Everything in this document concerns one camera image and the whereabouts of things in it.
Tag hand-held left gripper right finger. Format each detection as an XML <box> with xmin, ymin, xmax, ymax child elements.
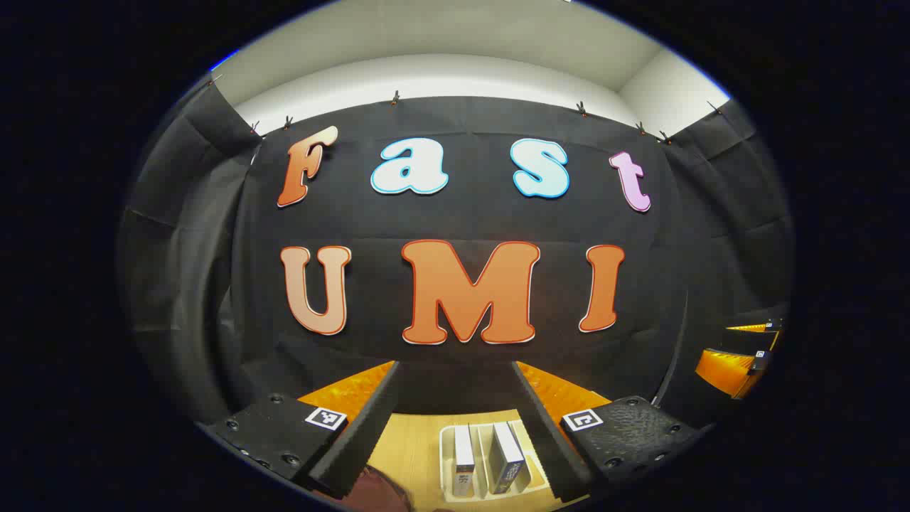
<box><xmin>510</xmin><ymin>361</ymin><xmax>715</xmax><ymax>502</ymax></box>

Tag white bookshelf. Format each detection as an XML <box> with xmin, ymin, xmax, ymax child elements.
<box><xmin>439</xmin><ymin>418</ymin><xmax>550</xmax><ymax>500</ymax></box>

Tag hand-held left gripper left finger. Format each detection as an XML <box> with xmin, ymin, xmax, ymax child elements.
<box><xmin>206</xmin><ymin>361</ymin><xmax>400</xmax><ymax>498</ymax></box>

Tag row of small backdrop clips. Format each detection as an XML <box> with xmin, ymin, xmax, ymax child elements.
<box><xmin>206</xmin><ymin>75</ymin><xmax>722</xmax><ymax>143</ymax></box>

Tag book with blue cover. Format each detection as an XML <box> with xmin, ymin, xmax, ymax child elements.
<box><xmin>488</xmin><ymin>422</ymin><xmax>526</xmax><ymax>496</ymax></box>

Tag white book with dark photo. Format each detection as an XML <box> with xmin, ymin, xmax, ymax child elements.
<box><xmin>453</xmin><ymin>425</ymin><xmax>476</xmax><ymax>497</ymax></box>

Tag maroon schoolbag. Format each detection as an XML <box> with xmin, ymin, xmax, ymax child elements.
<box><xmin>340</xmin><ymin>464</ymin><xmax>414</xmax><ymax>512</ymax></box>

